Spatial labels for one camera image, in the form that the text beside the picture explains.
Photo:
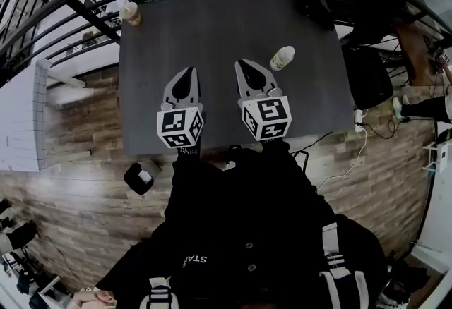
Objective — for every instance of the black office chair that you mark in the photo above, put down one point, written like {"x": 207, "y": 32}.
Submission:
{"x": 383, "y": 7}

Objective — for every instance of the white power strip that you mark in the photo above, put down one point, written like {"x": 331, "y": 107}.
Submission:
{"x": 359, "y": 121}

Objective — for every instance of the white grid panel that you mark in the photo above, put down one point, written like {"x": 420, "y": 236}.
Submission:
{"x": 40, "y": 113}

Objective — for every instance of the person's black jacket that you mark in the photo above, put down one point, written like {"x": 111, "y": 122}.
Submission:
{"x": 247, "y": 212}

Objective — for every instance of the white box device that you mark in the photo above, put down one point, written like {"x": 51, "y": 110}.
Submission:
{"x": 441, "y": 156}

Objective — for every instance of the person's left forearm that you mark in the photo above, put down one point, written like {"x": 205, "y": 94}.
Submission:
{"x": 189, "y": 159}

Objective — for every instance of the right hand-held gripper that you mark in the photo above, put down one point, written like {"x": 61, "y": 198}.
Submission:
{"x": 268, "y": 115}

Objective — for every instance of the black metal railing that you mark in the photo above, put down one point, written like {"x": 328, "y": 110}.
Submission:
{"x": 88, "y": 15}

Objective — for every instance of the clear plastic drink cup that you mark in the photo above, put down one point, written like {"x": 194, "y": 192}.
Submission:
{"x": 130, "y": 13}

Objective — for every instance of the black trash bin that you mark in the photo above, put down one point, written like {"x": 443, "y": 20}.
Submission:
{"x": 136, "y": 178}

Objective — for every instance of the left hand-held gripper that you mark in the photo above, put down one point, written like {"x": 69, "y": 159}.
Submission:
{"x": 176, "y": 124}

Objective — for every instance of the black backpack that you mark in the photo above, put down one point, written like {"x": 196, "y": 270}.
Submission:
{"x": 369, "y": 78}

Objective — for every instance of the brown wooden desk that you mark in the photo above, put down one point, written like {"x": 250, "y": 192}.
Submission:
{"x": 416, "y": 53}

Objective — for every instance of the white plastic bottle trash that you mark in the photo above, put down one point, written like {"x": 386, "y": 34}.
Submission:
{"x": 282, "y": 58}

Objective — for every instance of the person's right forearm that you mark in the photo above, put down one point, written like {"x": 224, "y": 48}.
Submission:
{"x": 277, "y": 150}

